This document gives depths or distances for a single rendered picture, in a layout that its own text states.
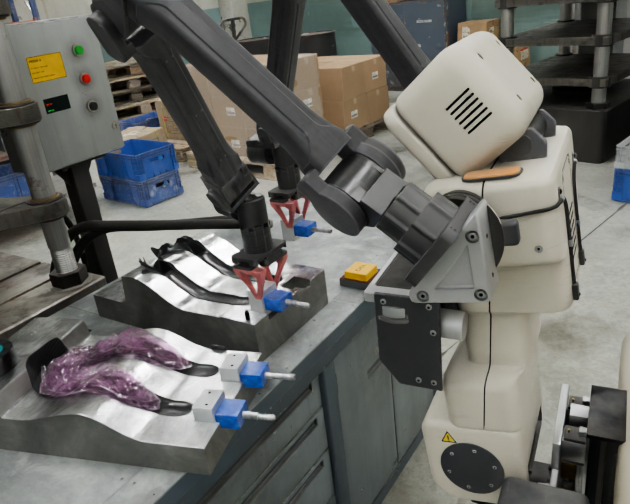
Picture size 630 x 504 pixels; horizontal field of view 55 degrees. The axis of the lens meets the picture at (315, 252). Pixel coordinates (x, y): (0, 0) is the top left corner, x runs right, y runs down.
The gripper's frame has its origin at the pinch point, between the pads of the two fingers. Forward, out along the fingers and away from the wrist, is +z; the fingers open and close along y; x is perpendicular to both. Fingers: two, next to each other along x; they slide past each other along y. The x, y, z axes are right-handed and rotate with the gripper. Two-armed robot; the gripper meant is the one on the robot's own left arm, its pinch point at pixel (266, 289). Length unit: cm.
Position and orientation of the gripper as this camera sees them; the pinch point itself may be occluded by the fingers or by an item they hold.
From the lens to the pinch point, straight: 122.5
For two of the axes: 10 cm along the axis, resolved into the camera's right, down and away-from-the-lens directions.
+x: 8.4, 1.1, -5.4
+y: -5.3, 3.9, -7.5
